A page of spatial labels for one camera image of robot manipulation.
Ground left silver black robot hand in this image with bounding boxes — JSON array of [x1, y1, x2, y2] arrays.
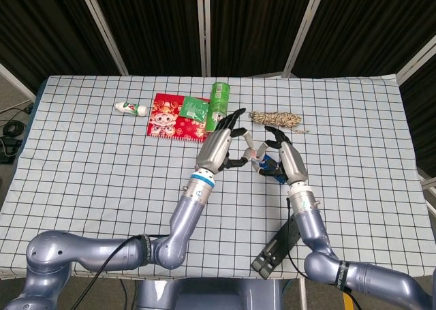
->
[[194, 108, 255, 174]]

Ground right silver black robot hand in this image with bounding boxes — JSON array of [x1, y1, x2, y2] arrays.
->
[[251, 125, 309, 185]]

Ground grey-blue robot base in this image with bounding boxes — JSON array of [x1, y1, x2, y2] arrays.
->
[[134, 277, 285, 310]]

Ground blue cookie pack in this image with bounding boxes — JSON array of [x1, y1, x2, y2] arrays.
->
[[259, 154, 286, 185]]

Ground green snack packet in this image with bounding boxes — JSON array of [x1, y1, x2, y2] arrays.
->
[[178, 96, 209, 123]]

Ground green chips can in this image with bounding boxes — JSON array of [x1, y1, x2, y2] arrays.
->
[[204, 81, 232, 141]]

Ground red patterned bag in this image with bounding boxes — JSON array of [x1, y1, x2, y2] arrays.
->
[[146, 92, 211, 143]]

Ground small white bottle green label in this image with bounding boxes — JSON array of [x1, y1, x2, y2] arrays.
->
[[114, 102, 149, 117]]

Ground black folding stand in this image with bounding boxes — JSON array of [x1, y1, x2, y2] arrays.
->
[[251, 217, 303, 279]]

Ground blue checkered tablecloth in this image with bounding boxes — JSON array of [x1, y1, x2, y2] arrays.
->
[[0, 73, 431, 285]]

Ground black room divider panel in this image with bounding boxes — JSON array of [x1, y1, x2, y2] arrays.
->
[[203, 0, 328, 79], [76, 0, 209, 76], [281, 0, 436, 79], [0, 0, 129, 102]]

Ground braided rope bundle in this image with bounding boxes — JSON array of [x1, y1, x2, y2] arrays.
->
[[249, 110, 310, 134]]

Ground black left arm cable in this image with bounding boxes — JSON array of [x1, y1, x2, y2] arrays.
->
[[91, 234, 171, 279]]

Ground black floor cables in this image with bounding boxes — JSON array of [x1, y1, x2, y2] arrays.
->
[[0, 107, 33, 164]]

